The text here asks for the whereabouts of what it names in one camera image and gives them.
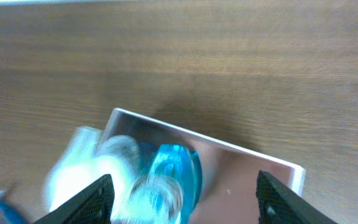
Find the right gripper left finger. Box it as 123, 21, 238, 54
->
34, 174, 115, 224

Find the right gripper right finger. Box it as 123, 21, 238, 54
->
256, 170, 336, 224

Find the clear foam pump bottle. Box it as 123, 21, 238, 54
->
44, 126, 142, 221

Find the blue mouthwash bottle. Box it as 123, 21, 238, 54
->
126, 144, 203, 224

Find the blue white toothbrush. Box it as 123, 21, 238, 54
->
0, 190, 28, 224

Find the pink open cardboard box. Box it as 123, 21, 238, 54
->
101, 108, 306, 223

